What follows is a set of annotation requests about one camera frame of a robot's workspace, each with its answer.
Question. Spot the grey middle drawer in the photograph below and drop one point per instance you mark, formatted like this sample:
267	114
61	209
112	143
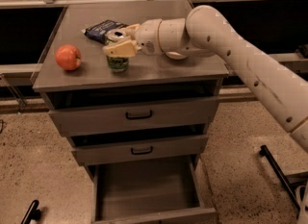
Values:
131	151

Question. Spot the black base leg left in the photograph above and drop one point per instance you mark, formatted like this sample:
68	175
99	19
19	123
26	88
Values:
32	214

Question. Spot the grey top drawer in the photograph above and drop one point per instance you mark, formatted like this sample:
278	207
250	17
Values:
134	116

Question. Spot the grey open bottom drawer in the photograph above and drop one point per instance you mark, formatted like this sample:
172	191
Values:
157	191

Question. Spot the red apple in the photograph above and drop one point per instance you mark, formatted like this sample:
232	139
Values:
68	57

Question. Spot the blue chip bag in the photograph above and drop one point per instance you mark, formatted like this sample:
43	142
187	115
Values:
98	32

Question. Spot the green soda can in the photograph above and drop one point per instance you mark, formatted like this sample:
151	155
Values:
117	65

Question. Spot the grey metal drawer cabinet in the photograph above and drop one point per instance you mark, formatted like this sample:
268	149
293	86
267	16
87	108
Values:
147	78

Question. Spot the white paper bowl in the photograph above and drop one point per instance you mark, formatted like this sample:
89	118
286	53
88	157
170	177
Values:
175	56

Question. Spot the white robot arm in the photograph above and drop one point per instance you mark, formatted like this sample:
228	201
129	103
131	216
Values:
205	30

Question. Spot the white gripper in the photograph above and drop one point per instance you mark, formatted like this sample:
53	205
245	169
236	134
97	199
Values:
146	37

